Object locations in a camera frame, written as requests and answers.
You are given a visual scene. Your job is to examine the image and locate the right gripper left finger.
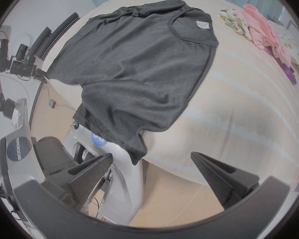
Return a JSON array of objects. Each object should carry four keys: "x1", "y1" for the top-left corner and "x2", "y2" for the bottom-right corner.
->
[{"x1": 41, "y1": 153, "x2": 114, "y2": 212}]

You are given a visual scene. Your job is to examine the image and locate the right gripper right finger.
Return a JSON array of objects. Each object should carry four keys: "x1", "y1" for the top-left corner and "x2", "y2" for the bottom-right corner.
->
[{"x1": 190, "y1": 151, "x2": 260, "y2": 210}]

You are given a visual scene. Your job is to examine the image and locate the black T-shirt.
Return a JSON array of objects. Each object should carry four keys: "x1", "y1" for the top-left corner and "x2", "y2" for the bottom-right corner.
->
[{"x1": 47, "y1": 0, "x2": 219, "y2": 166}]

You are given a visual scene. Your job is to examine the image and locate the bed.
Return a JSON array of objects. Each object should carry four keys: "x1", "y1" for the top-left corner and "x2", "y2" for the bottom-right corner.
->
[{"x1": 30, "y1": 0, "x2": 299, "y2": 192}]

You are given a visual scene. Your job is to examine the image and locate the pile of clothes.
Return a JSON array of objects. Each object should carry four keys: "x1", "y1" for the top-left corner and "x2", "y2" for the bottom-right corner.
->
[{"x1": 219, "y1": 4, "x2": 297, "y2": 85}]

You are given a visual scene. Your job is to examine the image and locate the white printed pillow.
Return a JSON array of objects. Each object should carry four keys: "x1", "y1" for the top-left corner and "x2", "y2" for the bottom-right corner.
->
[{"x1": 271, "y1": 21, "x2": 299, "y2": 70}]

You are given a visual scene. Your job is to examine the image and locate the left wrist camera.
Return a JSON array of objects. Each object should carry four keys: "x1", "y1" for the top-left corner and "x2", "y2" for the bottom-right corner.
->
[{"x1": 16, "y1": 43, "x2": 30, "y2": 60}]

